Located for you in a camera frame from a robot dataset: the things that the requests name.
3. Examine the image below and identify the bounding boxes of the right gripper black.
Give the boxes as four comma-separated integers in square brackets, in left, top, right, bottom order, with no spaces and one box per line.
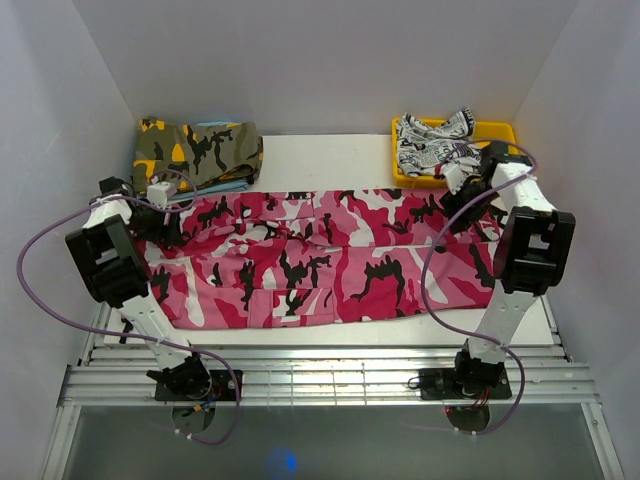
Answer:
[438,180,500,235]

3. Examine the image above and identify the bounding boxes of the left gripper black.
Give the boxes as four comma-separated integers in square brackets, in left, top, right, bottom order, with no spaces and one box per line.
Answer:
[127,200,184,247]

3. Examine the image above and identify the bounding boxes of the pink camouflage trousers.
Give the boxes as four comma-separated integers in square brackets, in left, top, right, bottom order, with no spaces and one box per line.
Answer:
[142,189,502,330]

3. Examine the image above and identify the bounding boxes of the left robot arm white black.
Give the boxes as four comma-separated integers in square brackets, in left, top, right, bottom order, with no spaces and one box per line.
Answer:
[65,177,212,400]

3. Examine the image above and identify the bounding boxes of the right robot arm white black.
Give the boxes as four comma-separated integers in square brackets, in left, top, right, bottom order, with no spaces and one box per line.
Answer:
[441,141,576,397]

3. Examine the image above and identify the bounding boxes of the white black newsprint trousers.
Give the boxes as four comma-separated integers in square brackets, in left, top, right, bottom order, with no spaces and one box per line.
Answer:
[395,108,481,177]

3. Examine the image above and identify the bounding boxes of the green camouflage folded trousers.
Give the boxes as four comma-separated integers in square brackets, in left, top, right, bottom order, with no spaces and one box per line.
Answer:
[132,117,263,193]

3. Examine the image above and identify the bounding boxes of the yellow plastic tray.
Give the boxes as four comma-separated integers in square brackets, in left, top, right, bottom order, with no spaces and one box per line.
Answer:
[390,116,516,190]

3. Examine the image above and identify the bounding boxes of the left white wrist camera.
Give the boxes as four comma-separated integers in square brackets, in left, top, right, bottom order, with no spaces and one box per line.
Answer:
[145,181,177,209]

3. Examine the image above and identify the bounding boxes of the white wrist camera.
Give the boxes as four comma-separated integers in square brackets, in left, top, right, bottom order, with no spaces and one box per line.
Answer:
[440,162,466,195]
[145,181,177,209]

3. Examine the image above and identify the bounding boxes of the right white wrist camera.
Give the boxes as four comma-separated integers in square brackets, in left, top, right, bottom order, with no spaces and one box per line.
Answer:
[440,162,466,195]

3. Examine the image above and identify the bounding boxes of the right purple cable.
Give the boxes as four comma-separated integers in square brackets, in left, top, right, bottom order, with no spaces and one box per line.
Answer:
[419,140,539,437]

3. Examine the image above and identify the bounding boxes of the purple cable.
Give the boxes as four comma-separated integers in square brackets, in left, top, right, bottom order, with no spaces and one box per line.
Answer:
[16,168,243,447]
[419,140,539,437]

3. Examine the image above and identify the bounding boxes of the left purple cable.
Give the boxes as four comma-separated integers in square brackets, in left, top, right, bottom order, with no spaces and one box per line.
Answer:
[16,168,243,447]

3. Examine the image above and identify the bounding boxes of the aluminium frame rail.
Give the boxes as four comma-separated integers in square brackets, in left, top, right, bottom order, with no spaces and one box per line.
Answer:
[59,345,599,407]

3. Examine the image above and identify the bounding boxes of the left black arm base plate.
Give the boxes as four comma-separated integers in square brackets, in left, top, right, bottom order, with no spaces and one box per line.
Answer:
[153,369,243,403]

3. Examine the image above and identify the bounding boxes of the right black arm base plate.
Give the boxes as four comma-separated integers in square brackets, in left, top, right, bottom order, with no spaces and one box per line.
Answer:
[417,368,512,400]

